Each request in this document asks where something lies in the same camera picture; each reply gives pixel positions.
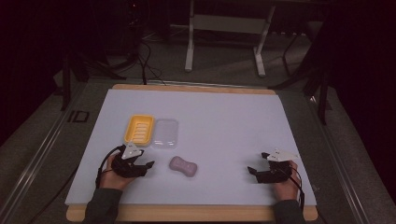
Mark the yellow soap dish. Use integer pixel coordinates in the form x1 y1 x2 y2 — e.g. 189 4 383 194
123 114 156 147

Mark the person's left hand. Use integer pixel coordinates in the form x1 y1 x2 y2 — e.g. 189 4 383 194
99 154 135 191

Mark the white table mat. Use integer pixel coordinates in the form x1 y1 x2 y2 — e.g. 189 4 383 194
64 88 318 207

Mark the person's right hand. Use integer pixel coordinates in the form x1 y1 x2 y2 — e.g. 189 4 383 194
273 160 301 202

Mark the clear plastic lid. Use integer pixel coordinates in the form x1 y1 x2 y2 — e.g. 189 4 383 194
151 118 180 150

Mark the black metal stand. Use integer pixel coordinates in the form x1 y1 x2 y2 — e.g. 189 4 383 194
268 31 332 126
59 50 127 112

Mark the pink soap bar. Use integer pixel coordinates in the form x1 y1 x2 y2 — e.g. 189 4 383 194
168 155 199 178

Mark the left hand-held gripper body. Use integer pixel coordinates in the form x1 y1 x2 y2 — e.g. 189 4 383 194
110 141 149 179

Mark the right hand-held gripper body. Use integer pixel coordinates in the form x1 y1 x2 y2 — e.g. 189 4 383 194
255 147 301 185

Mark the black floor cable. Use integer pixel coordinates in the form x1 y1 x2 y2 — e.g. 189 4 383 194
135 38 168 87

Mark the white metal stand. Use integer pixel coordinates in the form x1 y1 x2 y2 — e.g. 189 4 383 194
184 0 276 78

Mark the wooden table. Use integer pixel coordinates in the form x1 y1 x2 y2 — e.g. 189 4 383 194
65 83 319 223

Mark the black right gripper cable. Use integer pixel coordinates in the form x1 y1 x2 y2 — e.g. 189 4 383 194
288 161 306 210

